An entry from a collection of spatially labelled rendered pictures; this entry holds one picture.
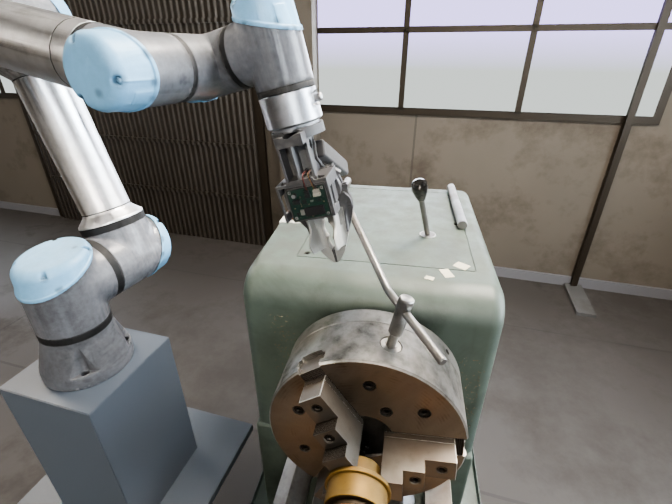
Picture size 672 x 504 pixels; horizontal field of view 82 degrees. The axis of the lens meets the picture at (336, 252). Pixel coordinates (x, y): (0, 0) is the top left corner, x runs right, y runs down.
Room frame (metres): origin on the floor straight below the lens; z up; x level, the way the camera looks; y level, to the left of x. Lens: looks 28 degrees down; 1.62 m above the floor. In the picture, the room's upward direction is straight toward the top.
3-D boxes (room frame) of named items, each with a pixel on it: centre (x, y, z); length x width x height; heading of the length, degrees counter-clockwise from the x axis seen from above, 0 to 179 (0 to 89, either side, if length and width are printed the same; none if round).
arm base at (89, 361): (0.55, 0.47, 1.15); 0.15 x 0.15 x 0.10
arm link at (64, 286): (0.56, 0.46, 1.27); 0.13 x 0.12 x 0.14; 158
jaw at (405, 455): (0.36, -0.13, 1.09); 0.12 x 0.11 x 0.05; 80
